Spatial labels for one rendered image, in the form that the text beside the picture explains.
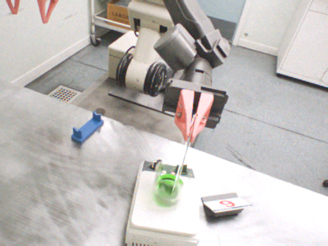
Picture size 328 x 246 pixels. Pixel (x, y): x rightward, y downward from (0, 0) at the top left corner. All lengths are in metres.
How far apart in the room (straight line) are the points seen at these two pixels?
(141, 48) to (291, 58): 1.91
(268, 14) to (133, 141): 2.83
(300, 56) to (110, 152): 2.44
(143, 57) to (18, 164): 0.78
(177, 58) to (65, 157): 0.38
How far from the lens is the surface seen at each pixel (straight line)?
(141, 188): 0.53
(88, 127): 0.75
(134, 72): 1.27
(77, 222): 0.59
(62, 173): 0.67
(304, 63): 2.94
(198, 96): 0.43
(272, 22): 3.40
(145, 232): 0.51
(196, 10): 0.58
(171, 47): 0.48
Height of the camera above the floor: 1.27
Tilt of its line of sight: 40 degrees down
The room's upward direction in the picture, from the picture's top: 11 degrees clockwise
